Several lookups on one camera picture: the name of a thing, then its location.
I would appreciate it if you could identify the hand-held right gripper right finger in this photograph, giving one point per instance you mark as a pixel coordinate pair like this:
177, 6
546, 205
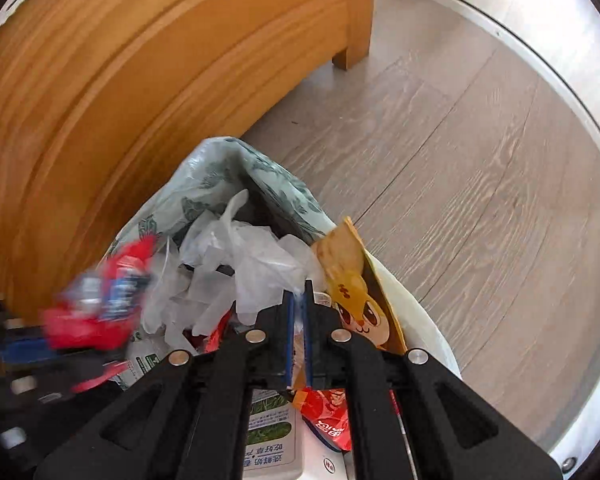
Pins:
307, 345

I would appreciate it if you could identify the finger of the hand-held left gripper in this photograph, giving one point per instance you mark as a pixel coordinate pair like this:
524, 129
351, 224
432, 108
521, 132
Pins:
45, 375
25, 349

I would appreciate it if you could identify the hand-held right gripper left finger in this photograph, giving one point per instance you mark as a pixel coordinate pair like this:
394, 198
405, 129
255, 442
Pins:
290, 345

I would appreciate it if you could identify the small red snack packet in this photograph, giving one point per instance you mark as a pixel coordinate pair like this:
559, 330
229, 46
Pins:
95, 320

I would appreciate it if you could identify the yellow snack packet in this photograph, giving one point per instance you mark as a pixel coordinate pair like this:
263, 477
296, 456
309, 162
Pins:
350, 280

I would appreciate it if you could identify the green patterned bin liner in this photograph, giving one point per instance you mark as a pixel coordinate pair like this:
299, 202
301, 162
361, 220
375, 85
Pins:
215, 170

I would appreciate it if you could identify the heap of translucent plastic gloves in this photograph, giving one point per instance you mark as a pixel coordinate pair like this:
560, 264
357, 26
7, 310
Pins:
250, 260

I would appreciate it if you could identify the white wardrobe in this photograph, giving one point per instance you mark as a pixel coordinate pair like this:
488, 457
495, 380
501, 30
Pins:
555, 35

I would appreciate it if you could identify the wooden bed frame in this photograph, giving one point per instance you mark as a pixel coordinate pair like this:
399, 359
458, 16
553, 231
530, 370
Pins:
130, 85

